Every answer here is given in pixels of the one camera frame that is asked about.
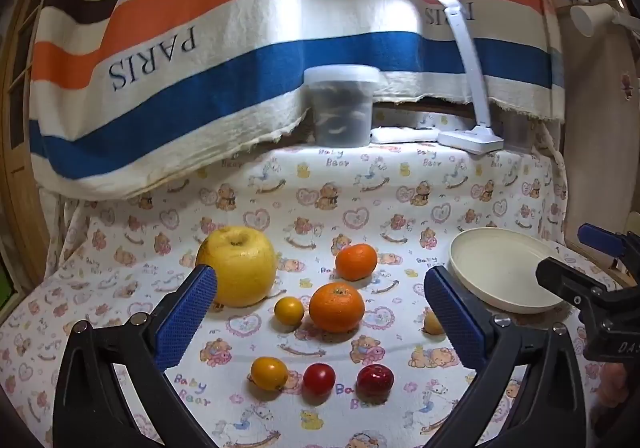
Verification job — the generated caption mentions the small red stemmed fruit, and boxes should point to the small red stemmed fruit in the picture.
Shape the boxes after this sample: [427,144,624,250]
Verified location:
[356,364,394,397]

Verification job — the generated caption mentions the white cylindrical fixture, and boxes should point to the white cylindrical fixture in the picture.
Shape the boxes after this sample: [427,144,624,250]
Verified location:
[570,3,640,36]

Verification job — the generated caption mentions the small tan fruit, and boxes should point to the small tan fruit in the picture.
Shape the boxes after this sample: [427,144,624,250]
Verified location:
[423,310,446,336]

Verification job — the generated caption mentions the person's right hand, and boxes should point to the person's right hand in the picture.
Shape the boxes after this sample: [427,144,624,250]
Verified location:
[590,362,640,425]

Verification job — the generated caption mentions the light wooden board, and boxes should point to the light wooden board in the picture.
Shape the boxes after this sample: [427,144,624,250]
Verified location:
[550,0,640,289]

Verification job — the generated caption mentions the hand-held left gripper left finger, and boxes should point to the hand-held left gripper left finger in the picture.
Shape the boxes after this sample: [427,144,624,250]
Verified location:
[52,264,218,448]

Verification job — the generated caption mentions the small mandarin orange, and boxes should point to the small mandarin orange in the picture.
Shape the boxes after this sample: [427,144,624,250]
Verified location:
[335,243,378,282]

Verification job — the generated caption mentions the cream round plate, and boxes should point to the cream round plate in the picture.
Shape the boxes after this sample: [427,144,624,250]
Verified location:
[448,228,576,314]

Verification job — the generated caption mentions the wooden frame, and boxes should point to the wooden frame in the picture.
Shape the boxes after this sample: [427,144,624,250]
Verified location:
[0,0,66,289]

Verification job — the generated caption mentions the red cherry tomato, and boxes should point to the red cherry tomato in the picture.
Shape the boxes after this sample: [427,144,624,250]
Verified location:
[302,363,336,395]

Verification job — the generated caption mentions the yellow apple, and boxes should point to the yellow apple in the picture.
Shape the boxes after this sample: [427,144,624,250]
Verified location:
[196,226,278,308]

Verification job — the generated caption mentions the white remote control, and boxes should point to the white remote control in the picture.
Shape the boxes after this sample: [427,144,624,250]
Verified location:
[370,127,441,145]

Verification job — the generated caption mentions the clear lidded plastic container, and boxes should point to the clear lidded plastic container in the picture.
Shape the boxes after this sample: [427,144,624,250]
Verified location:
[303,64,382,148]

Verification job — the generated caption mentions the yellow cherry tomato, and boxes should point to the yellow cherry tomato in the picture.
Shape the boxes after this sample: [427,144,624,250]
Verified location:
[274,296,306,326]
[250,357,289,391]

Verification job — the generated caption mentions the bear print cloth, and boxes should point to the bear print cloth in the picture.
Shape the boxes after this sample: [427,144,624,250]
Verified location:
[0,113,623,448]

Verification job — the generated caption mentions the large mandarin orange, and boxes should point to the large mandarin orange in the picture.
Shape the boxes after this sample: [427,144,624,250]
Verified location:
[308,282,366,334]

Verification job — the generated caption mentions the white desk lamp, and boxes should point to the white desk lamp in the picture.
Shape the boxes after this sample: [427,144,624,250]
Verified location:
[345,0,505,154]

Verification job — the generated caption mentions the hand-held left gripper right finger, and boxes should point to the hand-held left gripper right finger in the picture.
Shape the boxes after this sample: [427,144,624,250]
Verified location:
[423,265,588,448]

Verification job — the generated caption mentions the striped blanket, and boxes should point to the striped blanket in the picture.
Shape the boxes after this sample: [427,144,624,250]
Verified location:
[27,0,568,201]

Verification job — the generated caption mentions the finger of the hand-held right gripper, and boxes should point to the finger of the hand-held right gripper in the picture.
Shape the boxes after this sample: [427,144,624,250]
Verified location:
[577,223,640,286]
[536,255,608,318]

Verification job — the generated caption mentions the clear plastic cup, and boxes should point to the clear plastic cup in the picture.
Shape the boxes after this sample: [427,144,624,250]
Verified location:
[500,110,538,154]

